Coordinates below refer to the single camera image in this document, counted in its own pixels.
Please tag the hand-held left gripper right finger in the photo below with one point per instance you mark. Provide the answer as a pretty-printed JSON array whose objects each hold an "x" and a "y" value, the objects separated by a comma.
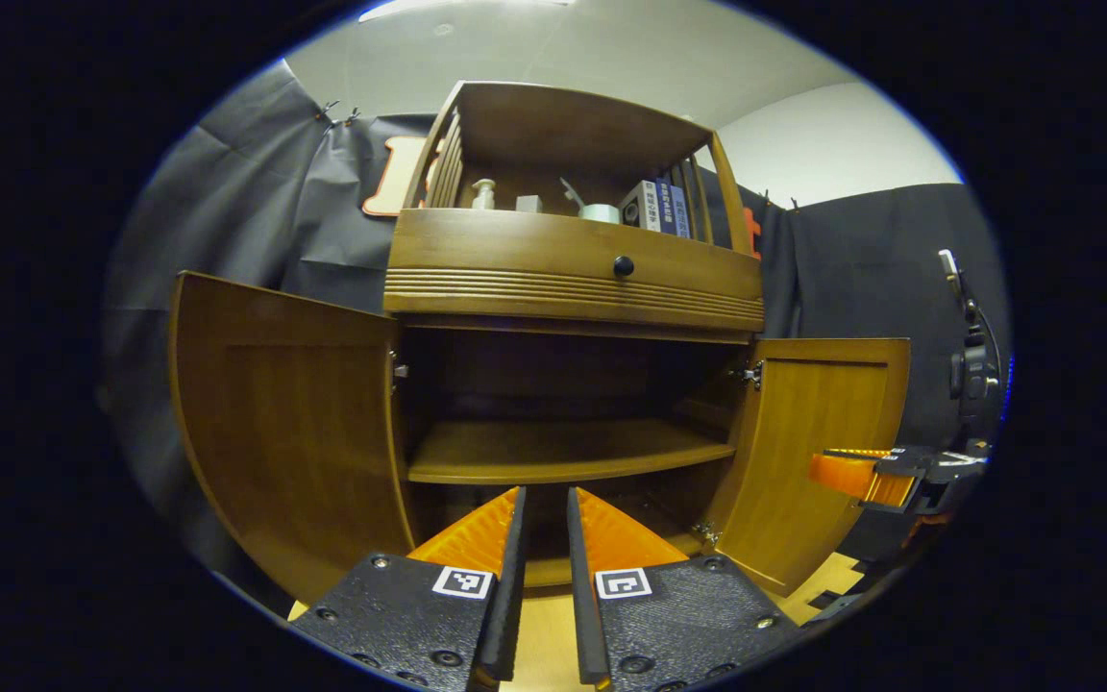
[{"x": 584, "y": 596}]

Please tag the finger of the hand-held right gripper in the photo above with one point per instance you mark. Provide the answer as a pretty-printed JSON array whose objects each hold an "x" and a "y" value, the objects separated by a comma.
[
  {"x": 928, "y": 476},
  {"x": 856, "y": 452}
]

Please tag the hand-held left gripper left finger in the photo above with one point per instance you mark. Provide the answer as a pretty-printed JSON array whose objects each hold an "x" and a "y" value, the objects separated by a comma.
[{"x": 505, "y": 596}]

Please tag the wooden cabinet door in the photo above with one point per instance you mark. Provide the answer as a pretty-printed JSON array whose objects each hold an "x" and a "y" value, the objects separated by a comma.
[
  {"x": 294, "y": 423},
  {"x": 813, "y": 432}
]

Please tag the wooden double-door shoe cabinet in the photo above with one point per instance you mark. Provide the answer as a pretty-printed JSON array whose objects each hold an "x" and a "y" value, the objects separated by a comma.
[{"x": 563, "y": 125}]

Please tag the metal door hinge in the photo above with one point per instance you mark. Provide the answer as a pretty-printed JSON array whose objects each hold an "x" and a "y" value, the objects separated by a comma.
[
  {"x": 707, "y": 531},
  {"x": 399, "y": 367},
  {"x": 750, "y": 373}
]

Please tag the wooden cabinet drawer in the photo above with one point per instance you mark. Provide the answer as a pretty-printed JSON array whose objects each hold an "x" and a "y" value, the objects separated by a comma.
[{"x": 515, "y": 259}]

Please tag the wooden inner shelf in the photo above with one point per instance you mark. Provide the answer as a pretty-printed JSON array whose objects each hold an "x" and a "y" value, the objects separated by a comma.
[{"x": 563, "y": 447}]

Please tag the grey blue book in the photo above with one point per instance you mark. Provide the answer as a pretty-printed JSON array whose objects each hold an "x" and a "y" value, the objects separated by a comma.
[{"x": 681, "y": 211}]

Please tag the round black drawer knob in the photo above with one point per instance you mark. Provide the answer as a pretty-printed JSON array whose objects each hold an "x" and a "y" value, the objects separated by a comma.
[{"x": 623, "y": 266}]

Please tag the dark blue book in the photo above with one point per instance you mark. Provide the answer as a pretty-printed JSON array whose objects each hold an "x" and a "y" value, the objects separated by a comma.
[{"x": 666, "y": 207}]

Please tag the white book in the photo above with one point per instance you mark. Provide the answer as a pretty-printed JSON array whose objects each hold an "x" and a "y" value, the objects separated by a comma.
[{"x": 647, "y": 205}]

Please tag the pale grey cup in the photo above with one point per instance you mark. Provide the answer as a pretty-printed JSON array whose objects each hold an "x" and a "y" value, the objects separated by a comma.
[{"x": 600, "y": 213}]

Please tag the small grey box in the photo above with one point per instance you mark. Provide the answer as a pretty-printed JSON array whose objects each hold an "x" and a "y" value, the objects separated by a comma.
[{"x": 528, "y": 204}]

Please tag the small pump bottle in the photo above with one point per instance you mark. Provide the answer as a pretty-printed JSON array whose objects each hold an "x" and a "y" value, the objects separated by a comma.
[{"x": 483, "y": 194}]

